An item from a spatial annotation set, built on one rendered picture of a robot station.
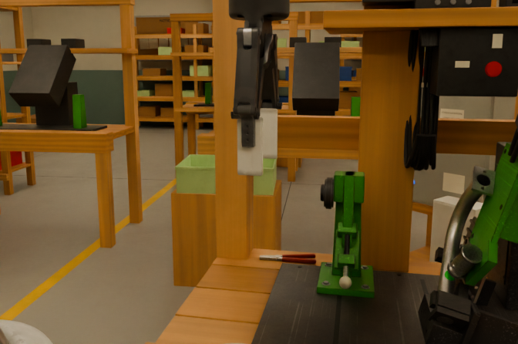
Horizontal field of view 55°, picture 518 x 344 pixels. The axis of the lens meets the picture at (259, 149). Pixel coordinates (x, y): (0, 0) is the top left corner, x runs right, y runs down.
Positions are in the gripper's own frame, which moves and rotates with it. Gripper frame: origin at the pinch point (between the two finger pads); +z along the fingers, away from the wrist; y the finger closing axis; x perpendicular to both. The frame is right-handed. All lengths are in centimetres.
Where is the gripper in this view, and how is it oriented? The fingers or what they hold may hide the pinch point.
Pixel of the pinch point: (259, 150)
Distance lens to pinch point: 63.9
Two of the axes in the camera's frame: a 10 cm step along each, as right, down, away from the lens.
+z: 0.0, 9.8, 1.7
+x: 9.8, 0.4, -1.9
